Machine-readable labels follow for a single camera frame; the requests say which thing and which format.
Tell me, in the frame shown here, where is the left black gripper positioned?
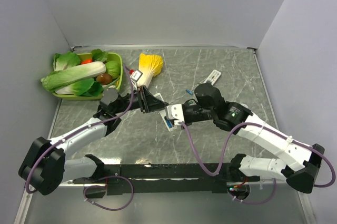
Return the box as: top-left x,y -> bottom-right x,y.
113,85 -> 169,114

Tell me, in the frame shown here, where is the grey white remote control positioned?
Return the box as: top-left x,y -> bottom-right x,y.
154,93 -> 177,132

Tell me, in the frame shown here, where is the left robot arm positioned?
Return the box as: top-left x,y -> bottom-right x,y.
18,86 -> 168,195

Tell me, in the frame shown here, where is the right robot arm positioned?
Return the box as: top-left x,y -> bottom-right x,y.
182,83 -> 325,193

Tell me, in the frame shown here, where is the white remote with screen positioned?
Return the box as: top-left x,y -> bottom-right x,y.
204,70 -> 221,85

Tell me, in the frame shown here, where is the yellow cabbage toy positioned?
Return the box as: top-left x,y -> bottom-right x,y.
137,53 -> 164,87

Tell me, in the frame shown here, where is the round green lettuce toy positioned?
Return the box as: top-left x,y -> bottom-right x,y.
105,61 -> 121,79

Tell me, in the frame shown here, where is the brown mushroom toy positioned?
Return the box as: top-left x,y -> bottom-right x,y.
96,73 -> 113,85

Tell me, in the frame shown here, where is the bok choy toy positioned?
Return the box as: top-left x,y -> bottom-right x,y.
55,78 -> 103,97

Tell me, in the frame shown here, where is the red tomato toy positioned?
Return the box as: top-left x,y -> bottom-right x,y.
81,59 -> 93,65

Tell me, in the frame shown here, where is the green plastic basket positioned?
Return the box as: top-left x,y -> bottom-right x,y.
53,49 -> 123,101

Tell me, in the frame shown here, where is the green leaf toy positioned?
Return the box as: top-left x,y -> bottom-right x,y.
53,51 -> 81,71

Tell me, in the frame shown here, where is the long napa cabbage toy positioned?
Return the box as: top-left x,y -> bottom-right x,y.
41,62 -> 106,92

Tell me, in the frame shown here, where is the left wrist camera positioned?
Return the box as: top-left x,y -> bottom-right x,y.
129,70 -> 143,89

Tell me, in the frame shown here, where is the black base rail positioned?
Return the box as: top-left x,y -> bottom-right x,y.
72,162 -> 260,196

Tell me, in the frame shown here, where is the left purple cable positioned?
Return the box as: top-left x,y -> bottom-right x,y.
24,65 -> 135,194

